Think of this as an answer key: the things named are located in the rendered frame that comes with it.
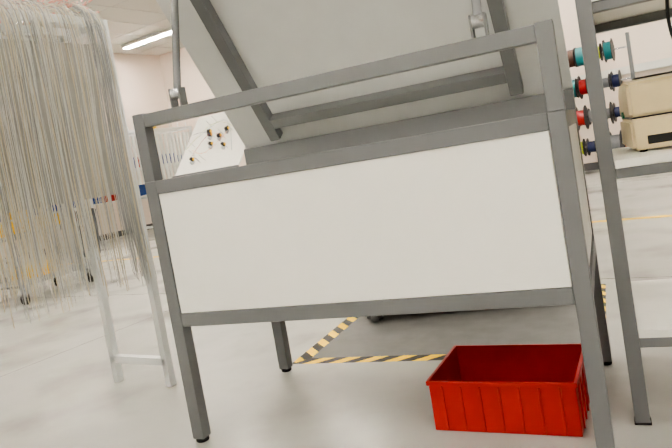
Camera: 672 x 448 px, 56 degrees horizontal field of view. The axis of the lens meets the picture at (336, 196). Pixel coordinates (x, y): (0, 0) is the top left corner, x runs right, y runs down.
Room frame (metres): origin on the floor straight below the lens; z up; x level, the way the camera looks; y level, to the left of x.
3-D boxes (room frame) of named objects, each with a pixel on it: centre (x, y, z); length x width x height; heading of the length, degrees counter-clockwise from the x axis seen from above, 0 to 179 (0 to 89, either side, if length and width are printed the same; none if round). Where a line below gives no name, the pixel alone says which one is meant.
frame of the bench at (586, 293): (1.91, -0.11, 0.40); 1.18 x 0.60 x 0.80; 66
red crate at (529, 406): (1.72, -0.39, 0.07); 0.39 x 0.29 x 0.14; 63
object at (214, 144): (8.73, 1.49, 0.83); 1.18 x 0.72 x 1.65; 57
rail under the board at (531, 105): (2.19, -0.23, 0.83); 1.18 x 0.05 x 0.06; 66
